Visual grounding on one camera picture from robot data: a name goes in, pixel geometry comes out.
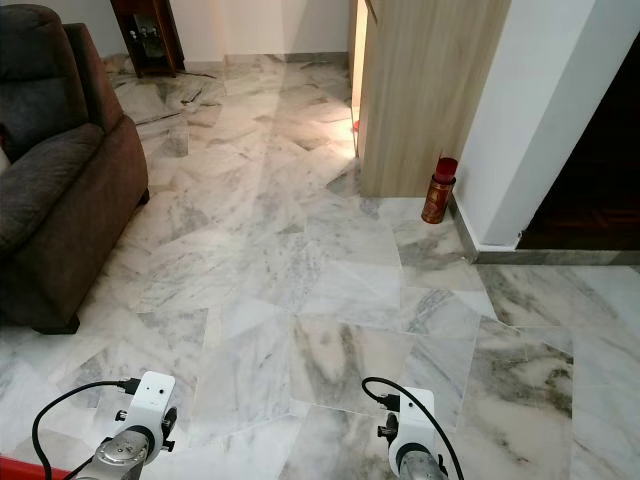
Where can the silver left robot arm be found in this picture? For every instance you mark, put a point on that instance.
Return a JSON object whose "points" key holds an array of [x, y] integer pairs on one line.
{"points": [[125, 460]]}

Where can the dark brown fabric armchair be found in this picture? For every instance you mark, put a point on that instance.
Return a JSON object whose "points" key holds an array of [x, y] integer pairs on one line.
{"points": [[70, 190]]}

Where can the red robot body part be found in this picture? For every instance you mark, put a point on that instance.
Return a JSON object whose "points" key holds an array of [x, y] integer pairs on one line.
{"points": [[15, 470]]}

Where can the dark wooden cabinet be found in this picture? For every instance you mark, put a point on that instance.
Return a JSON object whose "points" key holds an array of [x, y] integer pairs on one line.
{"points": [[160, 30]]}

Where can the brown canister with red lid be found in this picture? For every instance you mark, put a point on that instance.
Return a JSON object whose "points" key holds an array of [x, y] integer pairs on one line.
{"points": [[438, 200]]}

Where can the light wooden wardrobe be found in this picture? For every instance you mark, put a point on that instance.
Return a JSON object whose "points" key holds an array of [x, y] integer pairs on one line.
{"points": [[430, 90]]}

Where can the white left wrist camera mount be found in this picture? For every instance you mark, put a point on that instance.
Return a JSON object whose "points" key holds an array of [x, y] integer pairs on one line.
{"points": [[155, 392]]}

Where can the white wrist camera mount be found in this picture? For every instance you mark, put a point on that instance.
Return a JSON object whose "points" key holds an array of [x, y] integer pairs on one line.
{"points": [[412, 412], [155, 392]]}

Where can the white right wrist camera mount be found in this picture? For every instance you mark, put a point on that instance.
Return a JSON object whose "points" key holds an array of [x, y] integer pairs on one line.
{"points": [[412, 412]]}

